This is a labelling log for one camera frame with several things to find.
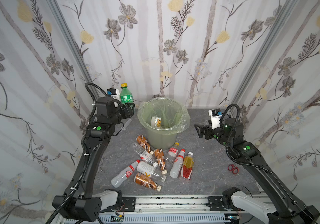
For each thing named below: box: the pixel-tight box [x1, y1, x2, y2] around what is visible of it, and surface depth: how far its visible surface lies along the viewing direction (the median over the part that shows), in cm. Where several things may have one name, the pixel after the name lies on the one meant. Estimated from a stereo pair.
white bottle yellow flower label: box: [150, 116, 162, 129], surface depth 95 cm
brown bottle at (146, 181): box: [133, 172, 162, 192], surface depth 79 cm
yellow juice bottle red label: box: [179, 151, 195, 183], surface depth 83 cm
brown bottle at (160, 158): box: [153, 148, 168, 175], surface depth 88 cm
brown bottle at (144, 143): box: [136, 134, 154, 155], surface depth 95 cm
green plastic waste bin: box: [137, 96, 191, 150], surface depth 90 cm
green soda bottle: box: [119, 83, 135, 105], surface depth 69 cm
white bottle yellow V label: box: [136, 161, 167, 183], surface depth 82 cm
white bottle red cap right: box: [169, 148, 186, 179], surface depth 85 cm
